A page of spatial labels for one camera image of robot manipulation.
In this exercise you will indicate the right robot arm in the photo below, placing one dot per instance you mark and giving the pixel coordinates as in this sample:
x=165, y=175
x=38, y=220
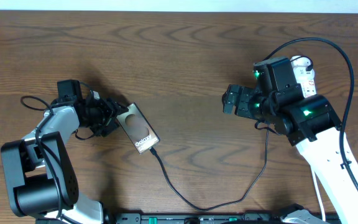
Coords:
x=286, y=97

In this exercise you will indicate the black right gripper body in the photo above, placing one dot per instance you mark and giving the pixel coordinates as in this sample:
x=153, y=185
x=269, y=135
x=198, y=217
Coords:
x=248, y=105

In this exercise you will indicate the white USB charger adapter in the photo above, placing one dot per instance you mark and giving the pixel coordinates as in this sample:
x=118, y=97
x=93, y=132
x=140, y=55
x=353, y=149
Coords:
x=302, y=66

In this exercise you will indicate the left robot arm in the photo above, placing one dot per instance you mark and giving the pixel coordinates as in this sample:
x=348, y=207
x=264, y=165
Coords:
x=39, y=176

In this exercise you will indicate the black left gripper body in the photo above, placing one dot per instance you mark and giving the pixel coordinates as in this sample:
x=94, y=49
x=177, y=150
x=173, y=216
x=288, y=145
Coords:
x=100, y=116

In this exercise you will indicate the white power strip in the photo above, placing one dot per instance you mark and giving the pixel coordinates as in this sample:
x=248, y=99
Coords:
x=305, y=79

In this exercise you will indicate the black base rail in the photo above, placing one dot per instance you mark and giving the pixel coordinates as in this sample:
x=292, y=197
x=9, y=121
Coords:
x=137, y=218

